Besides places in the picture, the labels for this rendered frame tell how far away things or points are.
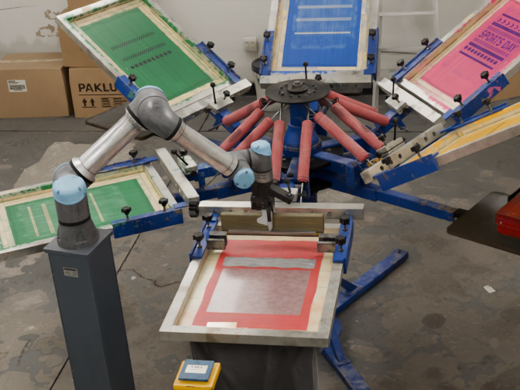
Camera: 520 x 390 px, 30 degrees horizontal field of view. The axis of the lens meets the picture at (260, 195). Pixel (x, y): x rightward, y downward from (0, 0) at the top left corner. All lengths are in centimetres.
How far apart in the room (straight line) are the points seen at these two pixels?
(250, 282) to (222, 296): 14
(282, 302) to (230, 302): 19
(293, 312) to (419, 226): 257
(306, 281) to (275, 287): 12
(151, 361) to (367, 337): 109
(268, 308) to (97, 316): 63
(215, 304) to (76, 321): 53
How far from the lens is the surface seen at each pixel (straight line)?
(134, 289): 553
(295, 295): 355
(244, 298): 356
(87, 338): 371
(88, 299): 360
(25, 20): 843
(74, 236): 350
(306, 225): 377
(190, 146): 343
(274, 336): 329
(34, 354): 516
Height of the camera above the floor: 288
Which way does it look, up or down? 27 degrees down
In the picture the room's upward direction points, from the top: 5 degrees counter-clockwise
